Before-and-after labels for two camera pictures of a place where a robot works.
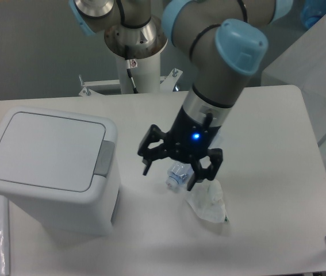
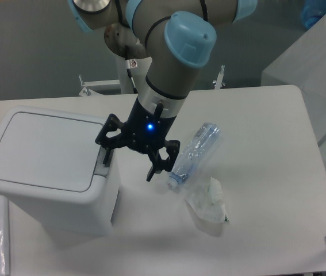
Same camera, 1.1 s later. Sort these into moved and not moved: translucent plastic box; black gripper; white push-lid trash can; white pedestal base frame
Moved: black gripper
Not moved: translucent plastic box; white pedestal base frame; white push-lid trash can
